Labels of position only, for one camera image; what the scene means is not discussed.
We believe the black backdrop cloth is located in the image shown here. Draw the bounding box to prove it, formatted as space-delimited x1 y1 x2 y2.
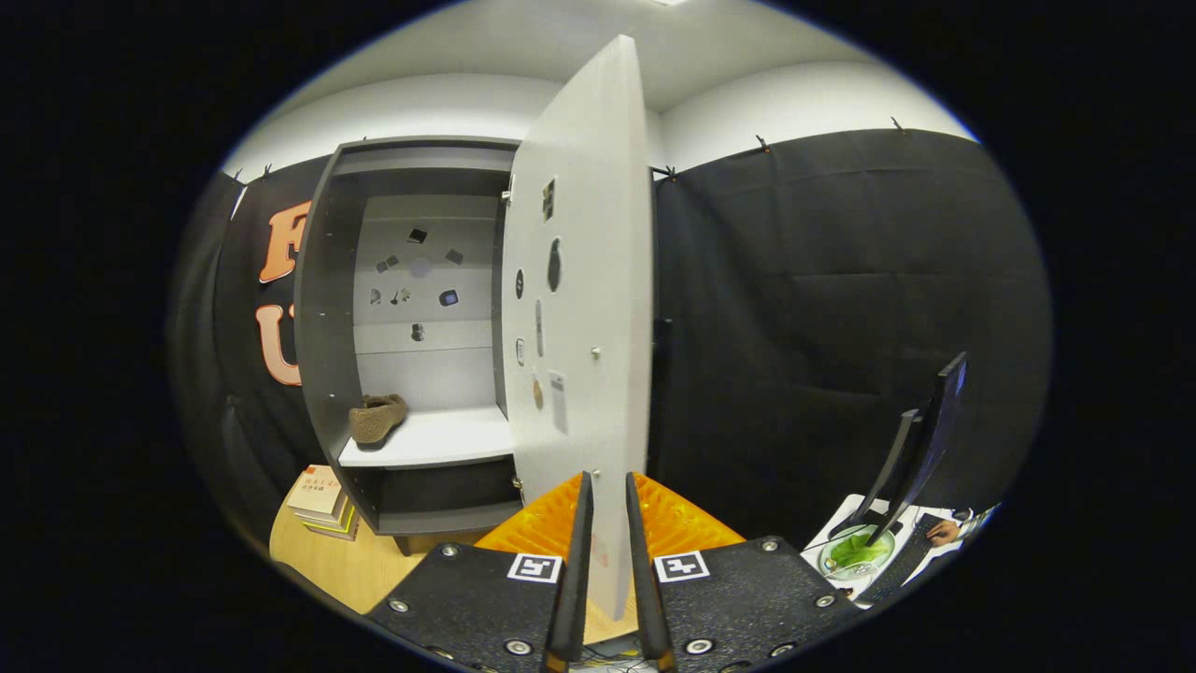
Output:
168 126 1057 580

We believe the bowl with green contents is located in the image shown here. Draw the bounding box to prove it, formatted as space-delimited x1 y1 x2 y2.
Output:
819 523 898 582

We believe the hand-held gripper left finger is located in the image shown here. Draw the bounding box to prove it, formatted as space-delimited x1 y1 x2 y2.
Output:
363 470 596 673

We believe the brown fuzzy shoe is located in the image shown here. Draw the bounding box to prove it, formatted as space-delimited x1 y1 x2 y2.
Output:
349 394 409 447

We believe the yellow edged book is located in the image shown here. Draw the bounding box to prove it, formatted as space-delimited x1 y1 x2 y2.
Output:
299 503 361 543

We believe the black keyboard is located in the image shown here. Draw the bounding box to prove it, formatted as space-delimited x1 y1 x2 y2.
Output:
855 512 949 604

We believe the grey shoe cabinet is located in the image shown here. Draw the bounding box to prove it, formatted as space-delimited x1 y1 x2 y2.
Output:
292 136 524 559

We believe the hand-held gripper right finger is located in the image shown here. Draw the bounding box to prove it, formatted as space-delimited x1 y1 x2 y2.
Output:
623 470 865 673

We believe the black computer monitor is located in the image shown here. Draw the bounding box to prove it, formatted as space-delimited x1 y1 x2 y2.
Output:
827 351 969 548

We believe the white desk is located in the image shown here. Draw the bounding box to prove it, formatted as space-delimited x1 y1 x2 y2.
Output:
802 494 1003 610

